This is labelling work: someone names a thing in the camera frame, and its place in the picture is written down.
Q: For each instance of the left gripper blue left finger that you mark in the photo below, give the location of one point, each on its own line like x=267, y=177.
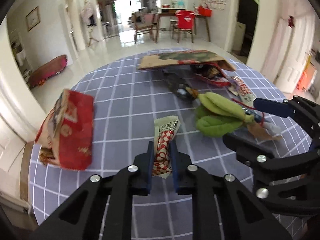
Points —
x=151, y=156

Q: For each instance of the orange plastic stool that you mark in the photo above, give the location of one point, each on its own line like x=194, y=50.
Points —
x=307, y=77

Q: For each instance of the red white checkered wrapper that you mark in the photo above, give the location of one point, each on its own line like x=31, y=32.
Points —
x=165, y=131

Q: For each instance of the dark red bench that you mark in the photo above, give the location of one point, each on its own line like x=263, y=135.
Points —
x=46, y=71

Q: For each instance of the wooden dining table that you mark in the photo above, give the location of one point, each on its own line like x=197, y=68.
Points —
x=170, y=12

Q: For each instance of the chair with red shirt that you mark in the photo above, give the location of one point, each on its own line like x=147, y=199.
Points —
x=184, y=24

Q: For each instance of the brown cardboard box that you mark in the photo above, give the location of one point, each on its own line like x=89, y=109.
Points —
x=184, y=58

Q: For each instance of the pink lace curtain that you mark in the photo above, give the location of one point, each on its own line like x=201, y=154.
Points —
x=278, y=49

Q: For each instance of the framed picture left wall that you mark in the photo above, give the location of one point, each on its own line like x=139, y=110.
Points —
x=33, y=19

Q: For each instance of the green leaf-shaped cloth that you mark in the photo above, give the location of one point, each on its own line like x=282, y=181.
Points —
x=217, y=115

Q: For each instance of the red foil snack packet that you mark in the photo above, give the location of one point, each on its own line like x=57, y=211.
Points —
x=211, y=74

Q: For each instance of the coat rack with clothes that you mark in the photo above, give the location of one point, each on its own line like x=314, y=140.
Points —
x=87, y=15

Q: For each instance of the grey checked tablecloth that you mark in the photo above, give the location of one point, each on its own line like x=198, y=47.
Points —
x=127, y=101

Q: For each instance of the patterned paper strip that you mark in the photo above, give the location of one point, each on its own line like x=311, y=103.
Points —
x=245, y=94

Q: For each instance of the black snack wrapper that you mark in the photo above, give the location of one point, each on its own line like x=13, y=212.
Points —
x=179, y=86

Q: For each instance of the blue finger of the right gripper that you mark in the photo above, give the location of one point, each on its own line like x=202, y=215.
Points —
x=273, y=107

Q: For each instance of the red snack bag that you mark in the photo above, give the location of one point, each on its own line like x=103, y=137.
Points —
x=66, y=134

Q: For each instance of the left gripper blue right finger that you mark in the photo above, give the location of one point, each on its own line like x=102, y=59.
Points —
x=174, y=166

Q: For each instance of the wooden dining chair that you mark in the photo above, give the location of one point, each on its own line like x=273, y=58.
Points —
x=143, y=24

